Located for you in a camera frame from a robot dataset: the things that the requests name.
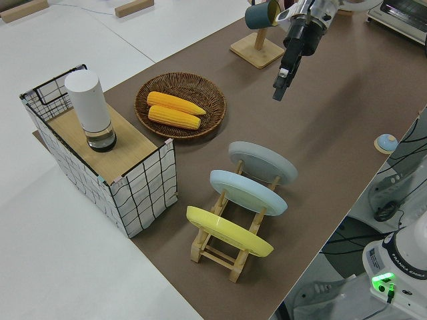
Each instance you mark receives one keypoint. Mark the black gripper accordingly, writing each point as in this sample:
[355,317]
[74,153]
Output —
[307,33]

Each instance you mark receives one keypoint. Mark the gray plate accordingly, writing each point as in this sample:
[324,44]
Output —
[263,160]

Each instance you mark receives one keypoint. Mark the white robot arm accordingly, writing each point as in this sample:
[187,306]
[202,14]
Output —
[413,293]

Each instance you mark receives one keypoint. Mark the wooden mug rack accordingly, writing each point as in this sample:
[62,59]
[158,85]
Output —
[258,50]

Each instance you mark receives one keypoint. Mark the light blue plate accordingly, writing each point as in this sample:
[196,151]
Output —
[247,193]

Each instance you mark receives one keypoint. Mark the yellow plate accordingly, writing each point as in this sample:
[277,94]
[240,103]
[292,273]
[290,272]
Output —
[227,230]

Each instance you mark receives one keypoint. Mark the wooden plate rack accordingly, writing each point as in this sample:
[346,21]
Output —
[237,268]

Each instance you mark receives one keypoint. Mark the dark teal mug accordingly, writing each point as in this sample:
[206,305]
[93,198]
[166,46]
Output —
[258,16]

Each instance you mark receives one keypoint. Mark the brown table mat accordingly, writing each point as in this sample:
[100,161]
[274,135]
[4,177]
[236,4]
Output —
[333,133]

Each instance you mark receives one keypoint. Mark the yellow corn cob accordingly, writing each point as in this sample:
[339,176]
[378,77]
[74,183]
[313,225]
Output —
[173,118]
[173,102]

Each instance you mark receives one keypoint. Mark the round wicker basket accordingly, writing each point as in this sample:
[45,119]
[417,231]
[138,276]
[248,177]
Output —
[166,81]

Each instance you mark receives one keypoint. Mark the white toaster oven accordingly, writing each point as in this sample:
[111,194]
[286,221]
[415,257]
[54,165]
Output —
[400,16]

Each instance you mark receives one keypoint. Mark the wooden block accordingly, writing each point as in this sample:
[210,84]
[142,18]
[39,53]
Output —
[133,8]
[23,11]

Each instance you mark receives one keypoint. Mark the wooden board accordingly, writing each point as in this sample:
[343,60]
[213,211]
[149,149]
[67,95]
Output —
[126,146]

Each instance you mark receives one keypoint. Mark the white cylindrical bottle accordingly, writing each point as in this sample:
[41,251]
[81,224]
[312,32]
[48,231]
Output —
[88,100]

